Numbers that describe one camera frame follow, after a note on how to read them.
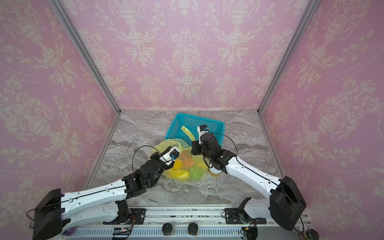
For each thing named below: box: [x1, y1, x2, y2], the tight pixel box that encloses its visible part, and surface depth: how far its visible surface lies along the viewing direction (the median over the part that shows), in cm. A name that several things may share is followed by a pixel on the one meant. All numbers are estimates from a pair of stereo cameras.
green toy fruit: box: [189, 166, 206, 182], surface depth 83 cm
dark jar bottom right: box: [305, 229, 320, 240], surface depth 62 cm
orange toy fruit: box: [181, 154, 194, 168], surface depth 85 cm
